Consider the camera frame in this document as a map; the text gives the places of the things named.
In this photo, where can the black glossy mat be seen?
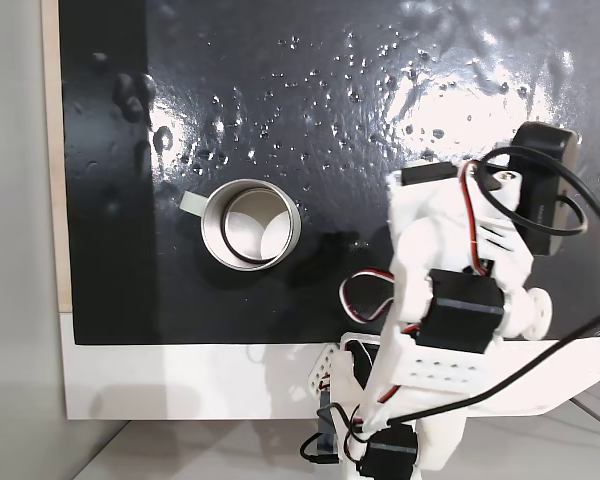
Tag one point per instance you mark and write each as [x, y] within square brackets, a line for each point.
[280, 100]

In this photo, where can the white base board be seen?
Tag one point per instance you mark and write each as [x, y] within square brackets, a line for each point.
[180, 380]

